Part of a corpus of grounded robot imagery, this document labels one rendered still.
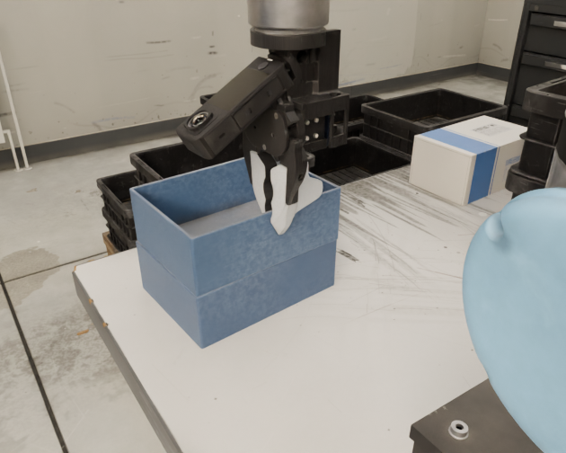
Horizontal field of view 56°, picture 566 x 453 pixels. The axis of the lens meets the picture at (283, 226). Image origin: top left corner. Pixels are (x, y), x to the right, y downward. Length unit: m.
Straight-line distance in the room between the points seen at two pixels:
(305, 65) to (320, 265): 0.25
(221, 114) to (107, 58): 2.74
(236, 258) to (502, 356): 0.38
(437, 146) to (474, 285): 0.73
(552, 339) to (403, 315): 0.46
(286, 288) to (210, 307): 0.10
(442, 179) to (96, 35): 2.49
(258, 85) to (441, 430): 0.32
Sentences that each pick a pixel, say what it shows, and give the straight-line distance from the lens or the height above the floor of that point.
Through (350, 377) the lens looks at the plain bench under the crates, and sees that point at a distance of 0.58.
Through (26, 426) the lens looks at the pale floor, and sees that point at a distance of 1.59.
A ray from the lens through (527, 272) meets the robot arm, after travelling 0.21.
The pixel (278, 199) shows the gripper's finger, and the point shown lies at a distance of 0.55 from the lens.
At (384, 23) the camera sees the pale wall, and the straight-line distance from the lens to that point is 4.26.
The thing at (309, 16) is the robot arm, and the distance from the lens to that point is 0.50.
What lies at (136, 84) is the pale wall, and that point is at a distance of 3.28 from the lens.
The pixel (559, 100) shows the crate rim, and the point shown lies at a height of 0.93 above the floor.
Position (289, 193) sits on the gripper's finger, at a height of 0.88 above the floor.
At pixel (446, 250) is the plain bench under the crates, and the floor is 0.70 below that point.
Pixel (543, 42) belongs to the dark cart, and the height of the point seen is 0.72.
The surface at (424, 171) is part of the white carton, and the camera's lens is 0.98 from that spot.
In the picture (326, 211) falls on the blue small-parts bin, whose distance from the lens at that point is 0.63.
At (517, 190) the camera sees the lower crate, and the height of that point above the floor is 0.80.
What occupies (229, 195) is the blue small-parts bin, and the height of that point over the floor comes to 0.79.
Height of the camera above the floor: 1.10
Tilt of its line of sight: 29 degrees down
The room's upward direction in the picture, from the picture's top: straight up
